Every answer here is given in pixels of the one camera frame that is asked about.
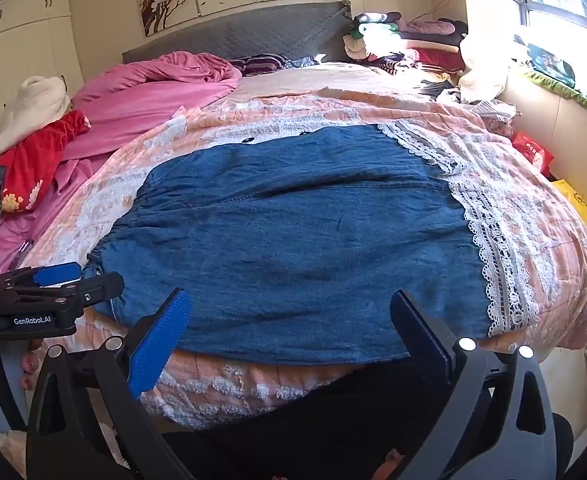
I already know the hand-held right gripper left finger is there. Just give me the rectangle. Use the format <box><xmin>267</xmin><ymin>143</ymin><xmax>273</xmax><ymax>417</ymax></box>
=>
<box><xmin>25</xmin><ymin>287</ymin><xmax>194</xmax><ymax>480</ymax></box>

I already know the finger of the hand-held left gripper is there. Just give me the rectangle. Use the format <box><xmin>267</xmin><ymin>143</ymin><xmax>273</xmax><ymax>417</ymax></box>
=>
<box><xmin>16</xmin><ymin>271</ymin><xmax>125</xmax><ymax>318</ymax></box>
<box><xmin>0</xmin><ymin>261</ymin><xmax>83</xmax><ymax>293</ymax></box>

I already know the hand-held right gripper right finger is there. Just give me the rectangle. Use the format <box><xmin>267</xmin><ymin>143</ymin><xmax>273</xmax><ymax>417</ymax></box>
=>
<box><xmin>389</xmin><ymin>289</ymin><xmax>559</xmax><ymax>480</ymax></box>

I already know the blue denim pants lace hem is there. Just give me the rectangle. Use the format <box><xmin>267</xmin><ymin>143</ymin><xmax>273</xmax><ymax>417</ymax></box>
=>
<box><xmin>86</xmin><ymin>121</ymin><xmax>541</xmax><ymax>367</ymax></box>

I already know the person's left hand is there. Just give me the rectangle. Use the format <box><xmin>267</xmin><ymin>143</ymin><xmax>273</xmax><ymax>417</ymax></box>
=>
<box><xmin>0</xmin><ymin>339</ymin><xmax>45</xmax><ymax>418</ymax></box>

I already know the red floral cloth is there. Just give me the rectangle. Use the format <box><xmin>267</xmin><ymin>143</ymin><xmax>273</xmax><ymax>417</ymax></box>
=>
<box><xmin>0</xmin><ymin>110</ymin><xmax>92</xmax><ymax>214</ymax></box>

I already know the white fluffy cloth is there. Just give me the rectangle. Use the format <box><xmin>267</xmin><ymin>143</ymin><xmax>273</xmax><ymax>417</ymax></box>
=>
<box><xmin>0</xmin><ymin>76</ymin><xmax>72</xmax><ymax>166</ymax></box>

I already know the peach floral blanket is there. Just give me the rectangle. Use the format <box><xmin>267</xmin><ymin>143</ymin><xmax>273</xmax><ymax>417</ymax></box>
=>
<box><xmin>21</xmin><ymin>62</ymin><xmax>587</xmax><ymax>431</ymax></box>

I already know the pink quilt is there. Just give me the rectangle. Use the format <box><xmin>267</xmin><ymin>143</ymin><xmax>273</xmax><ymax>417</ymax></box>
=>
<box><xmin>0</xmin><ymin>51</ymin><xmax>244</xmax><ymax>272</ymax></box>

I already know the cream wardrobe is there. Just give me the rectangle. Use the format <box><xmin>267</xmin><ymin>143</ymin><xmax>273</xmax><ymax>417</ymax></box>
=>
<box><xmin>0</xmin><ymin>0</ymin><xmax>85</xmax><ymax>106</ymax></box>

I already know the yellow box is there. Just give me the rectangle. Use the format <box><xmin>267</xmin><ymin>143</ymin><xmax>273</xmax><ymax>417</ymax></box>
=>
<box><xmin>551</xmin><ymin>178</ymin><xmax>587</xmax><ymax>231</ymax></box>

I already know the red plastic bag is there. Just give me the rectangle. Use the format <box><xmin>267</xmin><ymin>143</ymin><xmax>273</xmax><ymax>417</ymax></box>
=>
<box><xmin>512</xmin><ymin>131</ymin><xmax>555</xmax><ymax>179</ymax></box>

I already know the crumpled white striped garment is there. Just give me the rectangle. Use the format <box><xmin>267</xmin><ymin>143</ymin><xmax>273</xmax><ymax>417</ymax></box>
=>
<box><xmin>420</xmin><ymin>77</ymin><xmax>517</xmax><ymax>137</ymax></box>

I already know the striped purple pillow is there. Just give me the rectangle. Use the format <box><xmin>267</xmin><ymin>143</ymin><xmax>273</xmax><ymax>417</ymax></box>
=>
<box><xmin>228</xmin><ymin>52</ymin><xmax>320</xmax><ymax>77</ymax></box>

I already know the cream curtain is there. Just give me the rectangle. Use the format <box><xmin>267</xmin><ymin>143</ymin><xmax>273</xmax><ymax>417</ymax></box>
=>
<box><xmin>457</xmin><ymin>0</ymin><xmax>521</xmax><ymax>105</ymax></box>

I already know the green windowsill cushion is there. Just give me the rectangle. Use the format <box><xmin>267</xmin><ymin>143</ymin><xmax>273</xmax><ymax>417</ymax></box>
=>
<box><xmin>516</xmin><ymin>62</ymin><xmax>587</xmax><ymax>122</ymax></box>

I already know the pile of folded clothes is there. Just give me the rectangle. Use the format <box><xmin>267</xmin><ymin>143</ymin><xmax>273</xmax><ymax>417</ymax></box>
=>
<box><xmin>343</xmin><ymin>10</ymin><xmax>470</xmax><ymax>81</ymax></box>

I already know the grey quilted headboard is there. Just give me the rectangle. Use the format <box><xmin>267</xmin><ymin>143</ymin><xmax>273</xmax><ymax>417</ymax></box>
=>
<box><xmin>122</xmin><ymin>1</ymin><xmax>354</xmax><ymax>66</ymax></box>

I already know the dark green bag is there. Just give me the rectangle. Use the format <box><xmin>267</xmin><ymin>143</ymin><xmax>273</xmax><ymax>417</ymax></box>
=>
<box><xmin>526</xmin><ymin>42</ymin><xmax>577</xmax><ymax>88</ymax></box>

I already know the window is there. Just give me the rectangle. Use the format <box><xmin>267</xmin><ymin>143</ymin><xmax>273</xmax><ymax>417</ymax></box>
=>
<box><xmin>509</xmin><ymin>0</ymin><xmax>587</xmax><ymax>88</ymax></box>

